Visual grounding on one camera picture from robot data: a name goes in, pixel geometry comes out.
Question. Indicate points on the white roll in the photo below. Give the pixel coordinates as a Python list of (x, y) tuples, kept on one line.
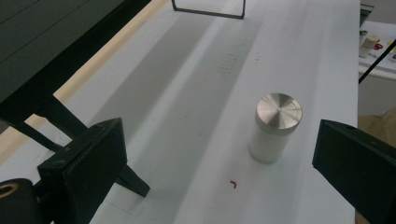
[(368, 45)]

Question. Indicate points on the black metal frame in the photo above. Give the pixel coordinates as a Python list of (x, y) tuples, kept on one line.
[(211, 11)]

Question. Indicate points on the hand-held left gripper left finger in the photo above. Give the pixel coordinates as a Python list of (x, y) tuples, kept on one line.
[(90, 165)]

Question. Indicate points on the small metal cup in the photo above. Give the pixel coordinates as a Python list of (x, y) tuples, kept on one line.
[(363, 33)]

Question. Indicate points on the white jar with metal lid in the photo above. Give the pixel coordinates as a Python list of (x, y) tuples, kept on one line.
[(274, 127)]

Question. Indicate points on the red scissors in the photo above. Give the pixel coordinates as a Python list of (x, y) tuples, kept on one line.
[(378, 46)]

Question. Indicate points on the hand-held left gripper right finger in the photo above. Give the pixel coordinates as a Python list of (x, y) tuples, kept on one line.
[(358, 168)]

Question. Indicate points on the black rod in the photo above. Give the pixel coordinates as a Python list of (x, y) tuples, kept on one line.
[(376, 62)]

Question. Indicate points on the small red mark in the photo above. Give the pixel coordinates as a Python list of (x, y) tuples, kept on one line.
[(233, 184)]

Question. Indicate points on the white side table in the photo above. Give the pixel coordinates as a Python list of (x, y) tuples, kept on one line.
[(378, 62)]

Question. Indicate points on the black monitor stand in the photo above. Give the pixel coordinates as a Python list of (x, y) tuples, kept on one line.
[(62, 121)]

